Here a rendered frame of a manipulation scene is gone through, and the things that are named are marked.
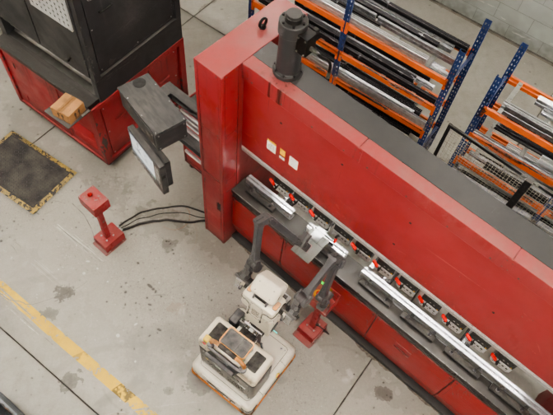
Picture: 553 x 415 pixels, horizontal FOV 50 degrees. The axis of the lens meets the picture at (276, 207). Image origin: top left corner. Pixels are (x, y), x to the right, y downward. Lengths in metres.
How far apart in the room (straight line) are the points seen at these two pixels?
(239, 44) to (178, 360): 2.75
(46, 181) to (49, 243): 0.69
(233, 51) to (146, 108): 0.71
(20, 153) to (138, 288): 1.97
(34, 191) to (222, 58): 2.98
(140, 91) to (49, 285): 2.27
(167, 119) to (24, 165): 2.70
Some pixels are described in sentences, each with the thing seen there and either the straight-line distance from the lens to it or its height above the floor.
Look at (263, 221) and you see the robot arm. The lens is 4.04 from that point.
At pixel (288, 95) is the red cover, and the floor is 2.30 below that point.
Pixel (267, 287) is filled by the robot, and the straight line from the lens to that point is 4.07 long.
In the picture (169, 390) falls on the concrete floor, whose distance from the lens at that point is 5.28.
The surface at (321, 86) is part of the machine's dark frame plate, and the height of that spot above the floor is 2.30.
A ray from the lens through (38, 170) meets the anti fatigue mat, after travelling 6.42.
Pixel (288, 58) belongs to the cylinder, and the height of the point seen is 2.48.
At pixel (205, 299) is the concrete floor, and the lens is 5.50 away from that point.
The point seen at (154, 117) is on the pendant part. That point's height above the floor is 1.95.
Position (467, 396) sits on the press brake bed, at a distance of 4.88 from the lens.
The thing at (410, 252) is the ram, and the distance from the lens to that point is 4.01.
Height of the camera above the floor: 5.11
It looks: 59 degrees down
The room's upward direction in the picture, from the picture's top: 8 degrees clockwise
